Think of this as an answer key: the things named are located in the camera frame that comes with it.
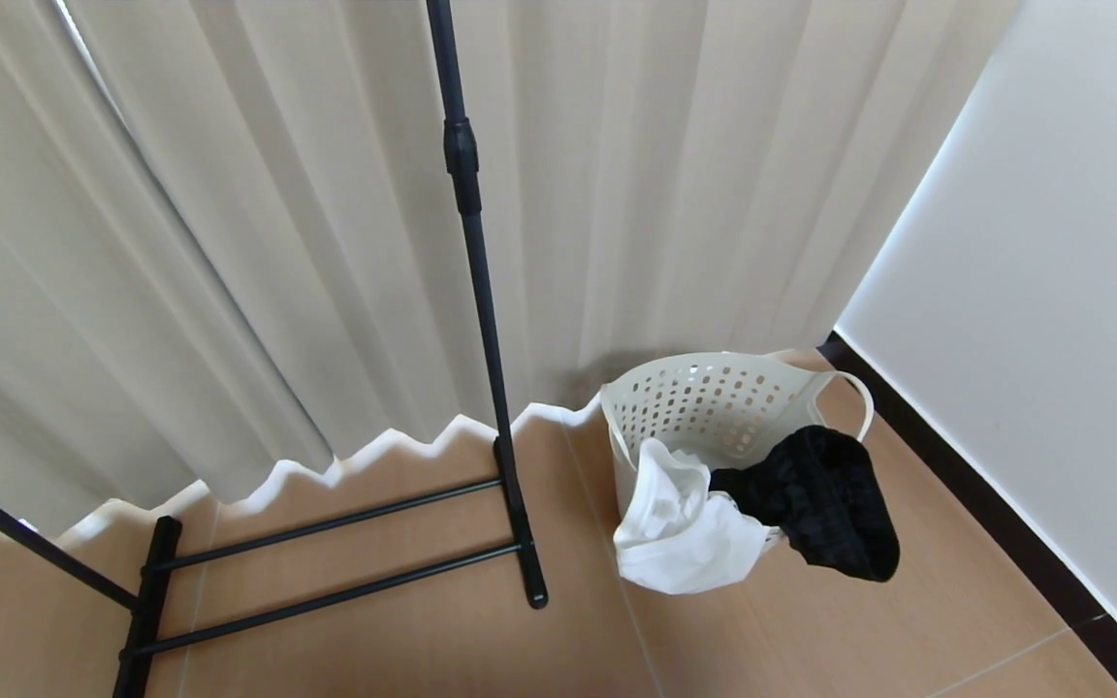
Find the beige curtain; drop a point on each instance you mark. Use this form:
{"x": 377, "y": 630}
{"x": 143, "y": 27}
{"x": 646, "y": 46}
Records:
{"x": 229, "y": 242}

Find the black garment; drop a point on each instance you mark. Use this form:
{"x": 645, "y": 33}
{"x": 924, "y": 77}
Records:
{"x": 830, "y": 504}

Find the black clothes rack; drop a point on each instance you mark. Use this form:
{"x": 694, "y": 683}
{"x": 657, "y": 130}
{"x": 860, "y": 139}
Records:
{"x": 481, "y": 291}

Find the white printed t-shirt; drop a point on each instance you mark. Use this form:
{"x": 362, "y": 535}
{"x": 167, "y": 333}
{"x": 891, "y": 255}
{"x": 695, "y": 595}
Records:
{"x": 675, "y": 543}

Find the white laundry basket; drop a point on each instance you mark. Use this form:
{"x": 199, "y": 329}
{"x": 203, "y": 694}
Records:
{"x": 704, "y": 397}

